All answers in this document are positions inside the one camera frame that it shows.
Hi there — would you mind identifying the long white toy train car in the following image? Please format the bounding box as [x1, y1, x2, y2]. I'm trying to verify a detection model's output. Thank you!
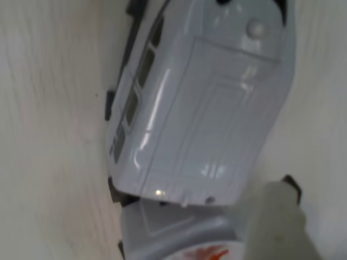
[104, 0, 297, 209]

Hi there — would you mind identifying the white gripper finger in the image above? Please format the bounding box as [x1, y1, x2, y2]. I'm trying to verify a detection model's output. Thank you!
[235, 174, 309, 260]

